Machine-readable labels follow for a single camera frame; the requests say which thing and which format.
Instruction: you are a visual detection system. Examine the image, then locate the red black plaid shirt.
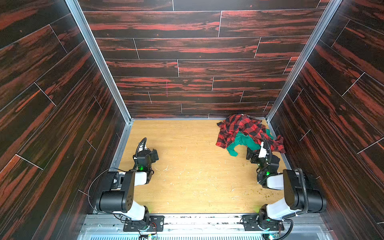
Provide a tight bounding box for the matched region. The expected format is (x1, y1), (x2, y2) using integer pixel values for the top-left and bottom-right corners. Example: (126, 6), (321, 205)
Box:
(216, 114), (286, 154)

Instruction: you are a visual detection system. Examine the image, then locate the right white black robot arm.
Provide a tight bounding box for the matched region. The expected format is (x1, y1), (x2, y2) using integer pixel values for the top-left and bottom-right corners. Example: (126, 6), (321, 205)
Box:
(246, 148), (327, 230)

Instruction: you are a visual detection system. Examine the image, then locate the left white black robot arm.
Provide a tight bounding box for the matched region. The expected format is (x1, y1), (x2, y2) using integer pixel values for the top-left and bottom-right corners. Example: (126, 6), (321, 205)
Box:
(94, 138), (159, 226)

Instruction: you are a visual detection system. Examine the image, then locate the green cloth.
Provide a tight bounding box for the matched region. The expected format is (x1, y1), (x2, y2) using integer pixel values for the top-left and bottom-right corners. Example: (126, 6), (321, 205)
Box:
(221, 129), (274, 157)

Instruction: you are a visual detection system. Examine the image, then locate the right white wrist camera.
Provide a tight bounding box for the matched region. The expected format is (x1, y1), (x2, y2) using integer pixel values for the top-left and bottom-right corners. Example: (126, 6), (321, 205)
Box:
(258, 142), (267, 158)

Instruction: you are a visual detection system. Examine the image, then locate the thin black cable left arm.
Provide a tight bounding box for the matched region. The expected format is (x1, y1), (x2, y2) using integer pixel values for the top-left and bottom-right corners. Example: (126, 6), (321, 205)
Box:
(86, 167), (127, 214)

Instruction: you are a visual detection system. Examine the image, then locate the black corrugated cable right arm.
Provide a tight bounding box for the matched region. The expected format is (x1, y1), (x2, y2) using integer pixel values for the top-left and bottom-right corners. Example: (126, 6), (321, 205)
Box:
(277, 167), (310, 240)

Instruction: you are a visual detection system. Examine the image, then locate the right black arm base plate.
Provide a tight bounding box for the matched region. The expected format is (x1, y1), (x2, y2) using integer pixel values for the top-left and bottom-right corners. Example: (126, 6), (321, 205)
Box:
(240, 215), (285, 231)

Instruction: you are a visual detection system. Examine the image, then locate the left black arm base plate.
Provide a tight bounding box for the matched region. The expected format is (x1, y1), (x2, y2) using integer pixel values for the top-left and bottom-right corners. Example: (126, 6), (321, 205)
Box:
(123, 215), (165, 232)

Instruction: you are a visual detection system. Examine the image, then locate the right aluminium corner post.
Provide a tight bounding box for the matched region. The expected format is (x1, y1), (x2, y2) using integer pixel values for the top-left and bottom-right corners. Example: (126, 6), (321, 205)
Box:
(266, 0), (342, 124)

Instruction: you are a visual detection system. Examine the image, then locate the aluminium corner post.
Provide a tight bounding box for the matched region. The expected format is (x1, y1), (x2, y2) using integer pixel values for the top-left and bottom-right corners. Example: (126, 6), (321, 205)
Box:
(65, 0), (132, 124)
(266, 0), (342, 124)

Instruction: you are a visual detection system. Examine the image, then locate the front aluminium rail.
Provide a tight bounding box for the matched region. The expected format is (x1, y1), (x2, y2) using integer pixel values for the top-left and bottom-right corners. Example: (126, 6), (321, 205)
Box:
(78, 214), (334, 240)

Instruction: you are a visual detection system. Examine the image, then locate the left aluminium corner post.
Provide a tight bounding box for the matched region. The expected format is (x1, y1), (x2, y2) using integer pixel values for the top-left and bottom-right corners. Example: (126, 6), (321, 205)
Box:
(65, 0), (132, 124)

